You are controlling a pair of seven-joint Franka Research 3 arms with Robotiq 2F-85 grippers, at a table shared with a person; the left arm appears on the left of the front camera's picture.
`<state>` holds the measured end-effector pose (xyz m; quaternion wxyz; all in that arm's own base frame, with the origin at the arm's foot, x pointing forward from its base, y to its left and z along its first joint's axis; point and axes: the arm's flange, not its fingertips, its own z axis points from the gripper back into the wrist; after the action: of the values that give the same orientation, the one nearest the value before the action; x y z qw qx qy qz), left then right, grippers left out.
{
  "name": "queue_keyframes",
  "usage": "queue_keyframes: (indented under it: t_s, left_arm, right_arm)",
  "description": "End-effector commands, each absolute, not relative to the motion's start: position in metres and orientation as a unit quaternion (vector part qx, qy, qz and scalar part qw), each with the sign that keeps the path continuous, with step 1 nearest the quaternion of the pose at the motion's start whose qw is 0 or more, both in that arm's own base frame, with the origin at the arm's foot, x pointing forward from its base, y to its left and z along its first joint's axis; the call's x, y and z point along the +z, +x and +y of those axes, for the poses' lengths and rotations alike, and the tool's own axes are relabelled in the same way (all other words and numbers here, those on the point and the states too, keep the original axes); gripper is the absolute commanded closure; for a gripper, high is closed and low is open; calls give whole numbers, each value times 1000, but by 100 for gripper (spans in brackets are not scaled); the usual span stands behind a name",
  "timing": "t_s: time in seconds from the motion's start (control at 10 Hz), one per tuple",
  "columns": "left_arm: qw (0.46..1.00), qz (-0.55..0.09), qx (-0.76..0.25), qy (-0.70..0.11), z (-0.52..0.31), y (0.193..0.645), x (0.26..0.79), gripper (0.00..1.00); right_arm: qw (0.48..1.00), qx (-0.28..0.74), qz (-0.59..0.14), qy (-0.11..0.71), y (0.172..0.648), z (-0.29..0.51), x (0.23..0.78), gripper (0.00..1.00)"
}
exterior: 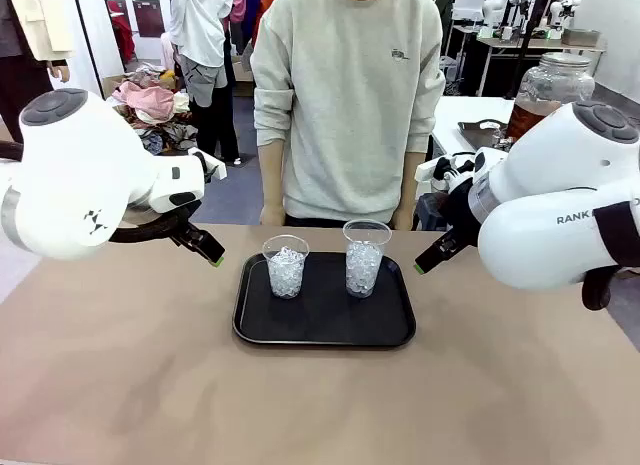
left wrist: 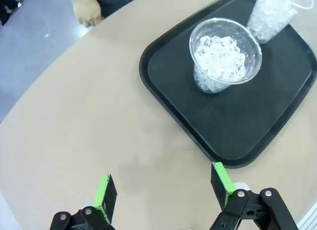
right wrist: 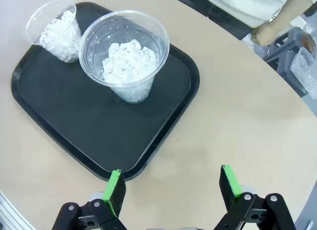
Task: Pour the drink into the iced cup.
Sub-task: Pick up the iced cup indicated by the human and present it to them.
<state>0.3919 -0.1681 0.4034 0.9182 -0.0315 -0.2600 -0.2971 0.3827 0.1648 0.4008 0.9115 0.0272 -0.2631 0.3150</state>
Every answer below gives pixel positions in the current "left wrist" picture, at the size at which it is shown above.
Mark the bystander dark shoe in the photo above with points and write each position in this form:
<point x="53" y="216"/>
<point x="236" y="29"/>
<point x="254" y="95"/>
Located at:
<point x="7" y="7"/>

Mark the person's right hand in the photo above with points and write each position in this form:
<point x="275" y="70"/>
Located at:
<point x="86" y="11"/>

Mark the clear plastic iced cup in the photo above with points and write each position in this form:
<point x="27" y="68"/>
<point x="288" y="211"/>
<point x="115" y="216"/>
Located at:
<point x="218" y="54"/>
<point x="267" y="19"/>

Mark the black plastic serving tray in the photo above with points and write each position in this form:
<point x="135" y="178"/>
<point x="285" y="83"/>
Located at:
<point x="247" y="116"/>

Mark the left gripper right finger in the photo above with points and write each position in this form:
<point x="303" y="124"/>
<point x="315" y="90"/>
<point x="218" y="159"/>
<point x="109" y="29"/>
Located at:
<point x="223" y="185"/>

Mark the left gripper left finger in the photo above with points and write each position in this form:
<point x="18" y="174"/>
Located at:
<point x="105" y="202"/>

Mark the aluminium rail platform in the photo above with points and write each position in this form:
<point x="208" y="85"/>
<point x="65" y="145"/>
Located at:
<point x="310" y="220"/>

